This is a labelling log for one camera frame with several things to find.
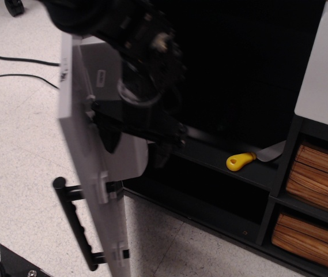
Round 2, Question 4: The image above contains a dark grey fridge cabinet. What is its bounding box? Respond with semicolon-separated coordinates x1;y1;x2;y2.
124;1;325;244

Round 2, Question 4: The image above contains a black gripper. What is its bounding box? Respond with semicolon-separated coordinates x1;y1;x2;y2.
91;80;187;168

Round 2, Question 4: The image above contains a yellow handled toy knife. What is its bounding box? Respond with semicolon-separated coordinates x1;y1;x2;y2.
226;140;286;172

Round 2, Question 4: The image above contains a black bar door handle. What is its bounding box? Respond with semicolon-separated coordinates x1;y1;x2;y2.
52;177;106;271

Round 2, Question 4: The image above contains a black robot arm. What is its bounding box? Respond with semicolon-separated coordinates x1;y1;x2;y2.
44;1;187;168

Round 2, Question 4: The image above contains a grey toy fridge door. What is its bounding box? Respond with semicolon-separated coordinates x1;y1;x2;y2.
58;33;148;276

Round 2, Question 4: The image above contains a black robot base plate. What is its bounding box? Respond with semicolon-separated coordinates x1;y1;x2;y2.
0;244;50;277

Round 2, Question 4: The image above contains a dark grey shelf unit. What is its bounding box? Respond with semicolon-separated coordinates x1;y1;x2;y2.
257;115;328;276

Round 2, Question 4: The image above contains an upper black floor cable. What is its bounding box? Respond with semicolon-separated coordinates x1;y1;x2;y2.
0;45;61;67

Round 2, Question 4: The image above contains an upper wooden drawer box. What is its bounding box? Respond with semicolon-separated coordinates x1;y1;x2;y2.
286;143;328;211

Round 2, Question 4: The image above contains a black caster wheel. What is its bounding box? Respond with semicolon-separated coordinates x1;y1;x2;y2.
4;0;25;17

